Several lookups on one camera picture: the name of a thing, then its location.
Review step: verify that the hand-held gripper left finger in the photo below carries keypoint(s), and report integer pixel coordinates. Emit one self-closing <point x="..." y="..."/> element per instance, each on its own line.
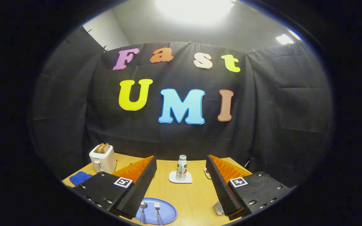
<point x="140" y="188"/>

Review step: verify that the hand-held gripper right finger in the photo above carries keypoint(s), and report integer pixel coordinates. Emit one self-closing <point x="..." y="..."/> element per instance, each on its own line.
<point x="223" y="191"/>

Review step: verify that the white divided dish of beans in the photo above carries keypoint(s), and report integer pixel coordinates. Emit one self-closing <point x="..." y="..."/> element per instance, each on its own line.
<point x="206" y="172"/>

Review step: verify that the white square coaster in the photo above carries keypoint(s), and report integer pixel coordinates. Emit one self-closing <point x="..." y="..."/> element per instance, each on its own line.
<point x="173" y="179"/>

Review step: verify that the blue round plate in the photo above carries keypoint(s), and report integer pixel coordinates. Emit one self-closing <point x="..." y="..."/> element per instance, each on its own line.
<point x="167" y="210"/>

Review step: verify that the white toaster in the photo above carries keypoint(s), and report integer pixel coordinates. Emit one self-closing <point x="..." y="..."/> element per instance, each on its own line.
<point x="105" y="160"/>

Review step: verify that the small bottle with green label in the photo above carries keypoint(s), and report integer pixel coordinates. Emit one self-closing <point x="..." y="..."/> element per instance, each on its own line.
<point x="181" y="169"/>

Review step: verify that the brown toast slice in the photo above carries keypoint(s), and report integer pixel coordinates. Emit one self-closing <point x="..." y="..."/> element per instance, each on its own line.
<point x="106" y="147"/>
<point x="99" y="148"/>

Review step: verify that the blue folded towel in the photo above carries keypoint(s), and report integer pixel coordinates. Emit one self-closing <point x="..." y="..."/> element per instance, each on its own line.
<point x="79" y="178"/>

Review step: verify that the small ceiling light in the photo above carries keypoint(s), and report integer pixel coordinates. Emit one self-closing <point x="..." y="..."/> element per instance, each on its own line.
<point x="284" y="39"/>

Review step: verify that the large ceiling light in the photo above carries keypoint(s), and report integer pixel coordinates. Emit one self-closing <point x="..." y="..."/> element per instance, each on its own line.
<point x="196" y="9"/>

